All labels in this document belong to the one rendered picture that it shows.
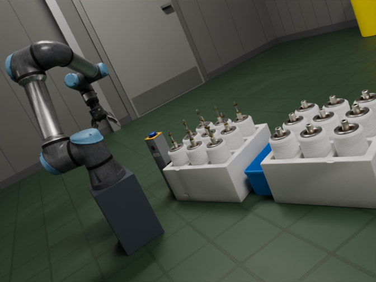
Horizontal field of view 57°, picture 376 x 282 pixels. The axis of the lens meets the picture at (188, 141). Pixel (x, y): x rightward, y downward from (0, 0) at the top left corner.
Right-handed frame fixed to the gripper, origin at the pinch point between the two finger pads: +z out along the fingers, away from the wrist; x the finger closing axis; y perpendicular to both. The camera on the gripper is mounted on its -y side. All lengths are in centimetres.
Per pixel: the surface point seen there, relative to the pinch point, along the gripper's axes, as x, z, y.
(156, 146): 19.7, 21.7, 16.2
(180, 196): 18, 49, 18
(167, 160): 20.8, 30.0, 11.4
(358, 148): 73, 63, 84
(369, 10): 235, -14, -82
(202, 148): 37, 36, 37
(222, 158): 41, 44, 44
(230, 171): 41, 50, 48
